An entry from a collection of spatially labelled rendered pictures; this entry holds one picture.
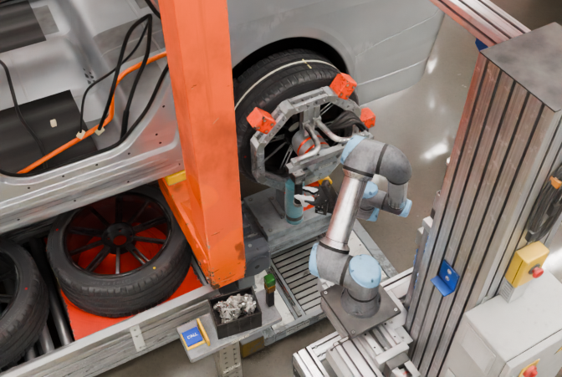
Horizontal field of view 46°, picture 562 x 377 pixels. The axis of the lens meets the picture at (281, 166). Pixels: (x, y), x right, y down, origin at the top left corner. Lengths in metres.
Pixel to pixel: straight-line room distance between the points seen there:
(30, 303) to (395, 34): 2.06
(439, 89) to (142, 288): 2.62
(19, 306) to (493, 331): 1.97
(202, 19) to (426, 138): 2.65
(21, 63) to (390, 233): 2.17
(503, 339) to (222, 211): 1.11
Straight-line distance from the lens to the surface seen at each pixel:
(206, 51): 2.01
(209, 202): 2.46
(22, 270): 3.21
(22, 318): 3.08
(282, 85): 2.83
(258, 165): 2.92
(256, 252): 3.18
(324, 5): 2.86
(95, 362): 3.19
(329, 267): 2.38
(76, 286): 3.09
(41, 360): 3.07
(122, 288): 3.02
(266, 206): 3.58
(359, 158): 2.34
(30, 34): 4.01
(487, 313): 2.12
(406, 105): 4.57
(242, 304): 2.82
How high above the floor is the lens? 2.98
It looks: 47 degrees down
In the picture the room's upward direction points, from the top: straight up
